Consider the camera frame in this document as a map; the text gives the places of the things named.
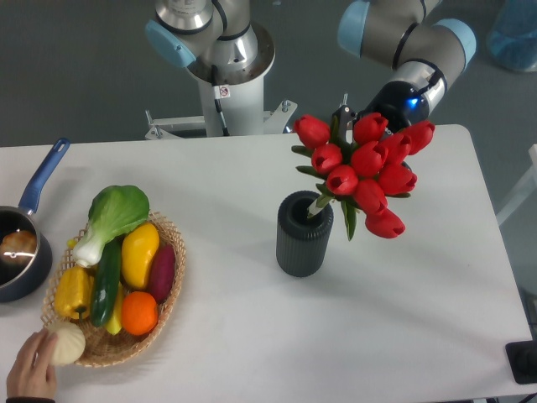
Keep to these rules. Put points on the yellow mango toy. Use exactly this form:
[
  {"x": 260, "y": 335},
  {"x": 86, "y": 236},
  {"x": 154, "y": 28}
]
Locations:
[{"x": 138, "y": 251}]

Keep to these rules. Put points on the black device at edge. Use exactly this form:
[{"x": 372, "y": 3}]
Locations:
[{"x": 522, "y": 361}]

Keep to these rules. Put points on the yellow bell pepper toy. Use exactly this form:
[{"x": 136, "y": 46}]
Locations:
[{"x": 73, "y": 294}]

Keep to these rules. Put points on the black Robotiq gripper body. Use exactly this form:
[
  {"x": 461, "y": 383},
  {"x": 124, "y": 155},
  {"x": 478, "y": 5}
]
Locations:
[{"x": 402, "y": 103}]

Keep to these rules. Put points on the green bok choy toy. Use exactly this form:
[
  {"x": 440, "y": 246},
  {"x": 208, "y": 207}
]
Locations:
[{"x": 114, "y": 211}]

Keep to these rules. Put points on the red tulip bouquet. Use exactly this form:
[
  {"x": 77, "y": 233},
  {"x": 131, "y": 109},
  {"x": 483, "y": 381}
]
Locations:
[{"x": 362, "y": 174}]

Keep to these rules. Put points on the blue translucent container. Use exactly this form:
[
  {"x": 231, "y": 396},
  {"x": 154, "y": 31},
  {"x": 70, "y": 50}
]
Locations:
[{"x": 512, "y": 38}]

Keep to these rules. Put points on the brown meat patty toy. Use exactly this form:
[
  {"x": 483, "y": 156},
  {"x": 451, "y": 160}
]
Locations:
[{"x": 18, "y": 247}]

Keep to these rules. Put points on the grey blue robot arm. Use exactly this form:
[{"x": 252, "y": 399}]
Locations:
[{"x": 390, "y": 32}]

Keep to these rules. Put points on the yellow banana toy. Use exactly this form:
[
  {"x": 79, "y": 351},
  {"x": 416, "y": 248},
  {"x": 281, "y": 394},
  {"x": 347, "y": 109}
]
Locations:
[{"x": 114, "y": 324}]

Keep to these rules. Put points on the dark grey ribbed vase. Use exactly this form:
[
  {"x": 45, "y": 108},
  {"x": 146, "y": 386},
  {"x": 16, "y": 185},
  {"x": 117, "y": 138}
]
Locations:
[{"x": 301, "y": 241}]

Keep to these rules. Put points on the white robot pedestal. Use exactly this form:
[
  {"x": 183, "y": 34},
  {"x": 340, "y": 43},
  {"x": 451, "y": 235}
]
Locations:
[{"x": 230, "y": 79}]

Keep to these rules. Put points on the person's bare hand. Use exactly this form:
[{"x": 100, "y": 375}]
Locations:
[{"x": 32, "y": 374}]

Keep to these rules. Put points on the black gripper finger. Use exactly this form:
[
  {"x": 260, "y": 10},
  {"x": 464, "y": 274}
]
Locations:
[{"x": 339, "y": 122}]

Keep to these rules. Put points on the white frame at right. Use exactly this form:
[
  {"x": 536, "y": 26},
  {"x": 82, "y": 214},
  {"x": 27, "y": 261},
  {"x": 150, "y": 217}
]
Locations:
[{"x": 520, "y": 192}]

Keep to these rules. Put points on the woven wicker basket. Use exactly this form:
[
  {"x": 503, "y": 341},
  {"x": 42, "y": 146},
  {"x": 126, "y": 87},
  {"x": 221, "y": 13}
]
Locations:
[{"x": 102, "y": 348}]

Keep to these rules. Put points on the white steamed bun toy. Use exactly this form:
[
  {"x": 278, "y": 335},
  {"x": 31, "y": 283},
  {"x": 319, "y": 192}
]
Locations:
[{"x": 70, "y": 343}]

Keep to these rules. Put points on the purple sweet potato toy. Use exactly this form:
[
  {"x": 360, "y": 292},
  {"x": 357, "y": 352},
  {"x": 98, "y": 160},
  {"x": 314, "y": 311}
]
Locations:
[{"x": 162, "y": 273}]

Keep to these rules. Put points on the orange fruit toy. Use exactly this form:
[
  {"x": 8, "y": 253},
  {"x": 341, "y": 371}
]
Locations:
[{"x": 139, "y": 313}]

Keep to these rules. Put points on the dark sleeve forearm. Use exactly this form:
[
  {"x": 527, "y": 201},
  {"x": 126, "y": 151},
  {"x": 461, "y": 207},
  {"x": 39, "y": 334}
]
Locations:
[{"x": 29, "y": 399}]

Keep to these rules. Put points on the green cucumber toy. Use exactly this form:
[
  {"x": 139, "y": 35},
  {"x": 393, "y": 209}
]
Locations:
[{"x": 106, "y": 284}]

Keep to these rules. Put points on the blue saucepan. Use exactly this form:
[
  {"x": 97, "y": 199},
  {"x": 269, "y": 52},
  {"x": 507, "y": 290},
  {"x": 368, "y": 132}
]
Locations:
[{"x": 18, "y": 281}]

